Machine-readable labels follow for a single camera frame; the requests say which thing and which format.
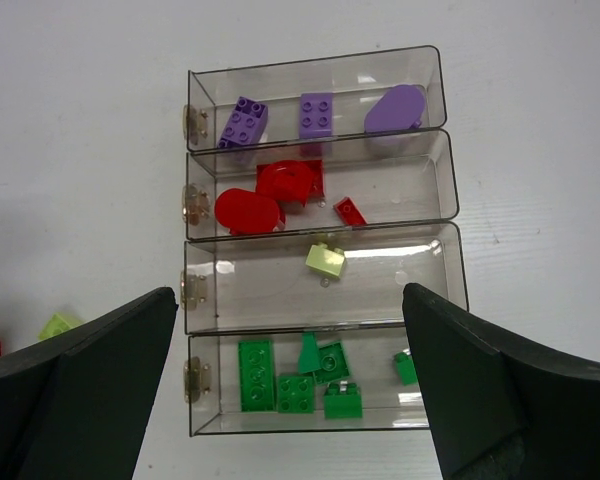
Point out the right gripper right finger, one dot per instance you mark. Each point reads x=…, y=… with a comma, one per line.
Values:
x=501, y=406

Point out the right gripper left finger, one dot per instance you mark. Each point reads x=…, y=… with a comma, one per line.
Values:
x=76, y=406

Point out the lime lego brick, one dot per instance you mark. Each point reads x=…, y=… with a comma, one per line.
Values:
x=58, y=324

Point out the green lego brick carried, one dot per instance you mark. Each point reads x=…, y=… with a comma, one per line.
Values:
x=342, y=400

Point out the green lego brick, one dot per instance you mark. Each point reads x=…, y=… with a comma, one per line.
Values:
x=257, y=376
x=295, y=394
x=333, y=365

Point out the lime lego brick carried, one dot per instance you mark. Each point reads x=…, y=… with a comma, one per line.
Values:
x=325, y=261

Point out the tiny red lego piece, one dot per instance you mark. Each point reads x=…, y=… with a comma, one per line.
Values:
x=348, y=212

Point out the red rounded lego brick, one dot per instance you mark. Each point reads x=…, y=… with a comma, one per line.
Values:
x=243, y=212

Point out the red irregular lego piece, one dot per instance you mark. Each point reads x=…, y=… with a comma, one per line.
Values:
x=291, y=181

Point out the small purple lego brick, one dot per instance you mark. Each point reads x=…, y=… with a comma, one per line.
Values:
x=245, y=125

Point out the purple rounded lego brick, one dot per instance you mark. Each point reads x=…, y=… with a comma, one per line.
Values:
x=315, y=115

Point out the green lego piece studded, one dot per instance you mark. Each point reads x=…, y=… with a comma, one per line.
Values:
x=309, y=358

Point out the clear container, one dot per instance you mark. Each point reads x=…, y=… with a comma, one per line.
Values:
x=263, y=282
x=391, y=180
x=373, y=353
x=340, y=96

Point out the purple heart lego piece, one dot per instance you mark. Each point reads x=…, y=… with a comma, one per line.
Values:
x=400, y=108

